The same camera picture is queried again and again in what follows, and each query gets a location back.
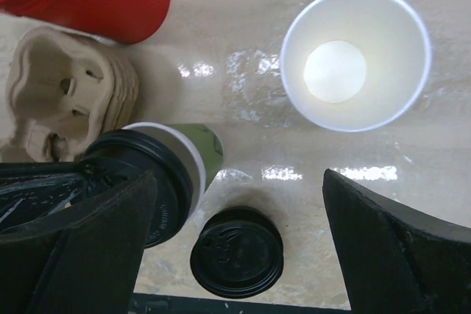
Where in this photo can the cardboard cup carrier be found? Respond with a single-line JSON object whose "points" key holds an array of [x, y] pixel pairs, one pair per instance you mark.
{"points": [[63, 91]]}

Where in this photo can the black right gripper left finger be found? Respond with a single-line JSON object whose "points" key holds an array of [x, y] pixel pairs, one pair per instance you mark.
{"points": [[83, 259]]}

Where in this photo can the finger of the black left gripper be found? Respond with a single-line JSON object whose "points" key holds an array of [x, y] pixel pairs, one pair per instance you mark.
{"points": [[30, 191]]}

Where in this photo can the black lid stack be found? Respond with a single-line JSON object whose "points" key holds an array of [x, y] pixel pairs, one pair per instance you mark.
{"points": [[238, 254]]}

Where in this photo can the green paper cup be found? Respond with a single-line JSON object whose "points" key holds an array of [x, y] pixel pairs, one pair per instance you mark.
{"points": [[355, 65], [198, 148]]}

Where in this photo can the black coffee lid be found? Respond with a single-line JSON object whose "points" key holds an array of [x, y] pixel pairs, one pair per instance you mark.
{"points": [[123, 153]]}

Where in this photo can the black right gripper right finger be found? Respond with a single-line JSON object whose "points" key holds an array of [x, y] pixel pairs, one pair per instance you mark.
{"points": [[393, 258]]}

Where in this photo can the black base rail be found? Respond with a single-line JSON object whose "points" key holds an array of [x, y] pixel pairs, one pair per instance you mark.
{"points": [[151, 303]]}

